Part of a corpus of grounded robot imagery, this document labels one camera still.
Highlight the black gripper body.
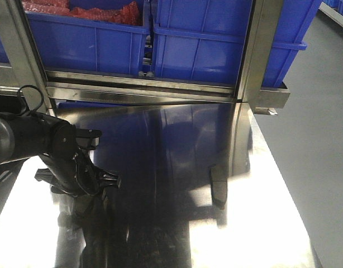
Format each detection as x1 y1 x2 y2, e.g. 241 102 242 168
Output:
35 148 121 197

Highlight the stainless steel shelf frame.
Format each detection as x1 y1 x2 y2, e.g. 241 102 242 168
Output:
0 1 290 114

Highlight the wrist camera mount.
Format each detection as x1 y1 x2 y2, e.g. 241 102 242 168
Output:
54 122 102 151

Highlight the blue plastic bin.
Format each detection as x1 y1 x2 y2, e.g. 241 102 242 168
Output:
151 1 320 88
0 0 151 76

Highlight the inner right brake pad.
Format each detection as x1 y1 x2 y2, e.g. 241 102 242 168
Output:
209 165 228 210

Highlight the left blue plastic bin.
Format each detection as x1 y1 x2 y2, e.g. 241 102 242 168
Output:
0 0 151 76

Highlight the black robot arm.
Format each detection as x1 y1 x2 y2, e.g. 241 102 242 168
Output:
0 112 121 197

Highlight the red bubble wrap bag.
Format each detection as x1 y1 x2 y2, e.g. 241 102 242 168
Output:
22 1 141 26

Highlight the right blue plastic bin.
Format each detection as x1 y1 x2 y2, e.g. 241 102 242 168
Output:
151 1 320 88

